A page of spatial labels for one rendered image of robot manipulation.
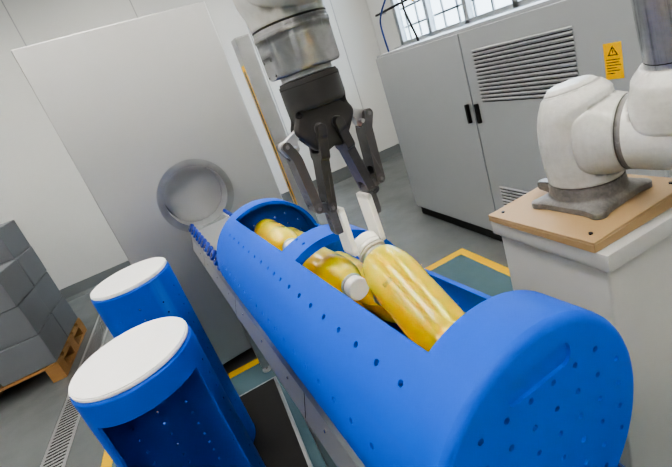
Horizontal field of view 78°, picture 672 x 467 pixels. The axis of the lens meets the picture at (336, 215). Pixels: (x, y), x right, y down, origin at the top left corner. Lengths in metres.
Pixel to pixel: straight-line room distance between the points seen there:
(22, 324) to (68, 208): 2.09
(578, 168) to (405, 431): 0.74
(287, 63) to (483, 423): 0.39
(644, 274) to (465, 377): 0.74
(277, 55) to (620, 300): 0.84
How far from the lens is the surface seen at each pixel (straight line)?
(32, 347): 3.94
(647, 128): 0.93
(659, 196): 1.09
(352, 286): 0.67
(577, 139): 0.99
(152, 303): 1.61
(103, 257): 5.75
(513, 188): 2.75
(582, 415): 0.52
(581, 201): 1.05
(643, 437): 1.34
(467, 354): 0.40
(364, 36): 6.11
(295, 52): 0.48
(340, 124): 0.51
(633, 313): 1.10
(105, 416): 1.07
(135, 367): 1.06
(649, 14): 0.89
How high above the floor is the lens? 1.49
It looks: 19 degrees down
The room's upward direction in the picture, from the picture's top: 20 degrees counter-clockwise
